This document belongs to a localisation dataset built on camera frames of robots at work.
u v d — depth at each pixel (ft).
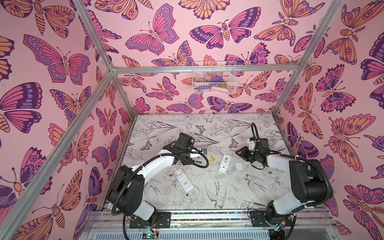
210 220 2.45
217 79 3.13
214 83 3.05
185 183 2.79
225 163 3.02
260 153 2.44
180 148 2.20
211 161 3.11
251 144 2.88
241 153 2.86
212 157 3.18
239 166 3.02
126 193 1.42
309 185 1.49
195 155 2.46
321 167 1.59
